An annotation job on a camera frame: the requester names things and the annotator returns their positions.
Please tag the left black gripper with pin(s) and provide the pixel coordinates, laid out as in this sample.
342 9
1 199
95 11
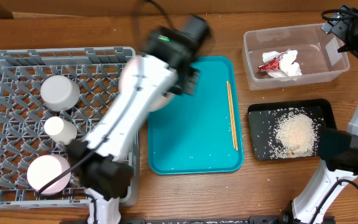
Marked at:
186 84

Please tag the white napkin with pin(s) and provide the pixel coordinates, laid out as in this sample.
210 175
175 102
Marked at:
288 65

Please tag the red snack wrapper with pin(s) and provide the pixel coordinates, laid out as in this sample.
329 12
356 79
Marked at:
271 65

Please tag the pink shallow bowl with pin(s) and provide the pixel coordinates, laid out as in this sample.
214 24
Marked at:
45 168

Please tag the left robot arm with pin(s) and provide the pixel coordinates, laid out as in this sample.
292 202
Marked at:
98 160

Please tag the teal plastic serving tray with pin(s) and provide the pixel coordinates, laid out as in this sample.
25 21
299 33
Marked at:
199 133

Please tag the grey white small bowl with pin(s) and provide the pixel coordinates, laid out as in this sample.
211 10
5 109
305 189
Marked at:
59 93

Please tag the pile of white rice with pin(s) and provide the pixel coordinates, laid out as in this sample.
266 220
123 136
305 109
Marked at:
294 133

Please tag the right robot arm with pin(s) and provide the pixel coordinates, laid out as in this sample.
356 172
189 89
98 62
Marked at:
338 150

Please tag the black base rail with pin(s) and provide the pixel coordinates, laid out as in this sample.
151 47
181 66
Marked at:
250 220

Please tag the large white plate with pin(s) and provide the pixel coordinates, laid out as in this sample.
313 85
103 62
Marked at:
162 102

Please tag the grey plastic dish rack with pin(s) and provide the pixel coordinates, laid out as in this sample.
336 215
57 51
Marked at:
95 70

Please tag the cream white cup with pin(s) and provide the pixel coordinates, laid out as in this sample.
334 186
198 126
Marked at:
60 130

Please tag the clear plastic waste bin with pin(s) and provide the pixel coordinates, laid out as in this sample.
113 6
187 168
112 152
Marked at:
317 56

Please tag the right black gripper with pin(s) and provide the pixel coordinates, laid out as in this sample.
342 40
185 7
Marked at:
338 27

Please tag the black rectangular tray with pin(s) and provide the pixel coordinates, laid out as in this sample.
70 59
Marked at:
261 118

